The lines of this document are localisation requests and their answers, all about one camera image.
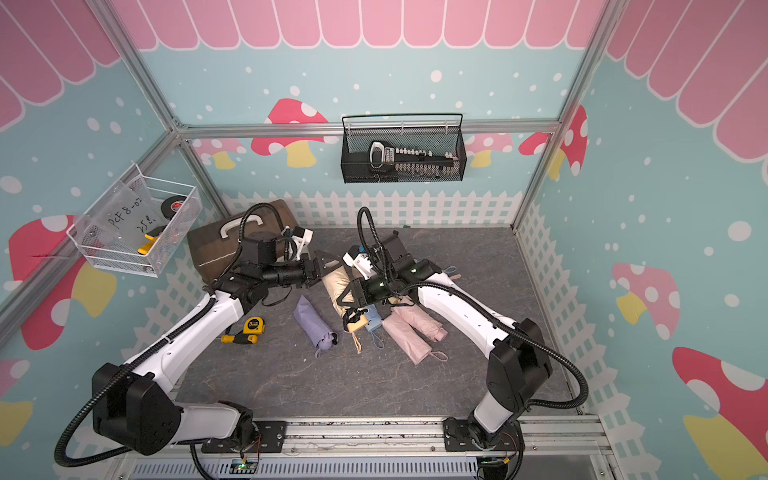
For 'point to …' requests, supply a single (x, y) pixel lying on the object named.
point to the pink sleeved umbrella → (416, 346)
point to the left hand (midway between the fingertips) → (338, 272)
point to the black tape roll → (171, 204)
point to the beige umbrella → (334, 282)
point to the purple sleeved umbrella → (314, 323)
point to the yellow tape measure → (253, 327)
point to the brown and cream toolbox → (213, 244)
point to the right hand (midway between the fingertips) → (343, 300)
